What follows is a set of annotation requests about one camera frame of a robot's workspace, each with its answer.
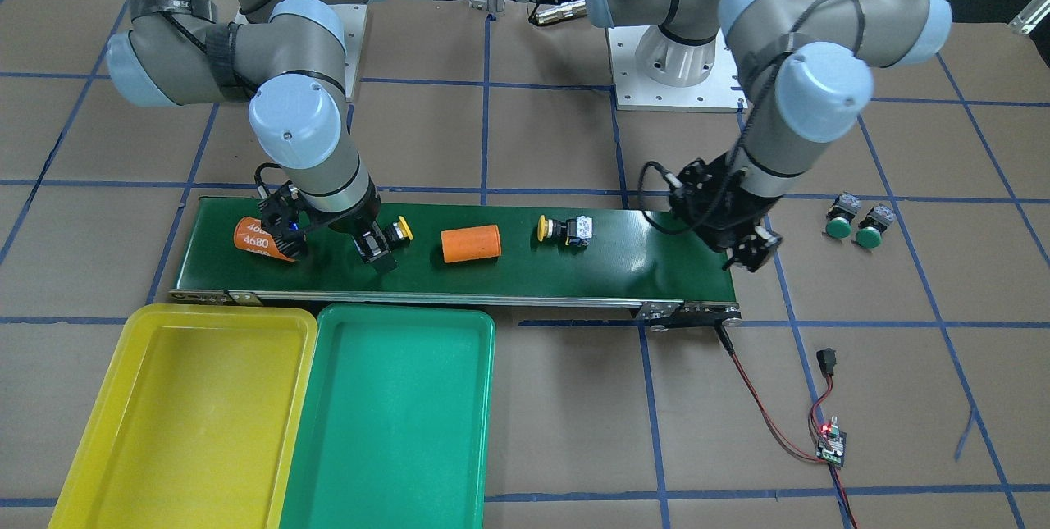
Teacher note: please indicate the small green circuit board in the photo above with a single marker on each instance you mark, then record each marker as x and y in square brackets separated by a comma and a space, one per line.
[830, 445]

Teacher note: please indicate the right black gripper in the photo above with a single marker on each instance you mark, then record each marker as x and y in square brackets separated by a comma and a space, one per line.
[353, 222]

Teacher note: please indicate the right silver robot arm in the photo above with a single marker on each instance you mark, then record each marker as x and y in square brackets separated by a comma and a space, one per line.
[179, 52]

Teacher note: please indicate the orange cylinder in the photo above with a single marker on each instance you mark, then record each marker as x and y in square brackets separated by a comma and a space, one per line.
[471, 244]
[250, 237]

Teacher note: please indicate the green plastic tray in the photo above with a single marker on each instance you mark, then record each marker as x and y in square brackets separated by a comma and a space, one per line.
[393, 432]

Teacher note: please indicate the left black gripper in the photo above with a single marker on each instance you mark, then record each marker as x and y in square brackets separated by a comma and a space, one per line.
[732, 217]

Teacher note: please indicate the green conveyor belt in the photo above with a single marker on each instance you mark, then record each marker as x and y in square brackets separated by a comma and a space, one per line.
[632, 262]

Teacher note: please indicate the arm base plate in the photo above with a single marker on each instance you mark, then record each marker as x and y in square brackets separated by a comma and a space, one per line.
[653, 73]
[305, 37]

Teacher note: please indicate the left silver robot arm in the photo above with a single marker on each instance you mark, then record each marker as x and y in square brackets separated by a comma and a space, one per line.
[805, 66]

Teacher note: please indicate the yellow mushroom push button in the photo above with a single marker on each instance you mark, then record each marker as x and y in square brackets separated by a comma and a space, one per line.
[397, 233]

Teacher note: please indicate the green push button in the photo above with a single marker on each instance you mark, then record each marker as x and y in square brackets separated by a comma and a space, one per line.
[842, 212]
[870, 231]

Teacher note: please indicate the yellow plastic tray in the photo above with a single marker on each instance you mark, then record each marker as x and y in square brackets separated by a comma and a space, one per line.
[196, 421]

